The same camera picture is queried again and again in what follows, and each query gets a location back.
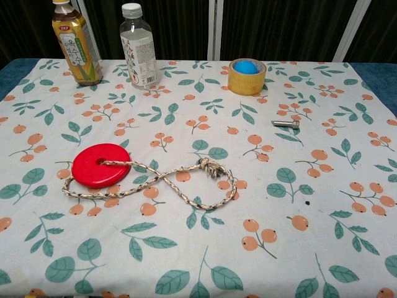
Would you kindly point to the silver metal bolt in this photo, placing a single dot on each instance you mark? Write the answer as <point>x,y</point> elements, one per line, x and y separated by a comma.
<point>287,123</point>

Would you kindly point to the floral print tablecloth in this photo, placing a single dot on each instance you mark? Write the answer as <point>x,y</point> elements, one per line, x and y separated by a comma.
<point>198,192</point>

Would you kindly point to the yellow packing tape roll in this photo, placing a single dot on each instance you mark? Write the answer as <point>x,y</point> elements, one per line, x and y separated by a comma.
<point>245,82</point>

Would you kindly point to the blue ball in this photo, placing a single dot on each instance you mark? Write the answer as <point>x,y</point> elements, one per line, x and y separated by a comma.
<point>246,67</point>

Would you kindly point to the red plastic disc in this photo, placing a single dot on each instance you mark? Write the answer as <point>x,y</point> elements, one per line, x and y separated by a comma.
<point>102,170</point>

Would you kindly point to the clear plastic water bottle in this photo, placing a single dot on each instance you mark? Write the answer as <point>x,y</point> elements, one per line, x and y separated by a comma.
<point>138,52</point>

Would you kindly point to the yellow corn tea bottle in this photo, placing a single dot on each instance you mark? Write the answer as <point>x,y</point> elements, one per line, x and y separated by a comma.
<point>74,46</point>

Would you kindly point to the white folding screen frame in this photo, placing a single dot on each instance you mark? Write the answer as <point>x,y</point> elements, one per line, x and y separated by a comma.
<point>214,29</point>

